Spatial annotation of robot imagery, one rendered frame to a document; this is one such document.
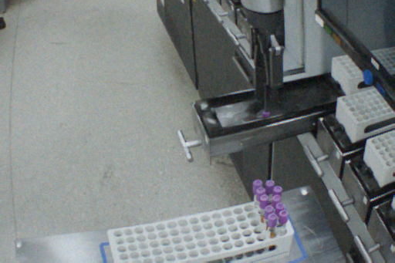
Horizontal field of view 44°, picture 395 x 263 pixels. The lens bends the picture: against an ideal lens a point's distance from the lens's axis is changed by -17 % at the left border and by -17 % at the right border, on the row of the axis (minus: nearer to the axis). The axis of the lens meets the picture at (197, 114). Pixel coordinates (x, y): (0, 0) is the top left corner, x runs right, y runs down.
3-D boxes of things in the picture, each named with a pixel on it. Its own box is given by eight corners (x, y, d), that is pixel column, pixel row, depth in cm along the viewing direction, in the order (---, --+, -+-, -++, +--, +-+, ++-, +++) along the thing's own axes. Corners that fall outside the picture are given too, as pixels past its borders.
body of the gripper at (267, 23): (289, 12, 103) (290, 52, 109) (272, -6, 110) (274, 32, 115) (254, 16, 102) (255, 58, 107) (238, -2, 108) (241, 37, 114)
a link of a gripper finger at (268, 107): (277, 79, 114) (278, 82, 114) (277, 107, 118) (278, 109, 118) (264, 82, 114) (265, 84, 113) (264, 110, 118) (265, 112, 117)
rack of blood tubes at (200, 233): (275, 217, 98) (278, 194, 94) (291, 254, 90) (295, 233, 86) (113, 250, 93) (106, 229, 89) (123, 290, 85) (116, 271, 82)
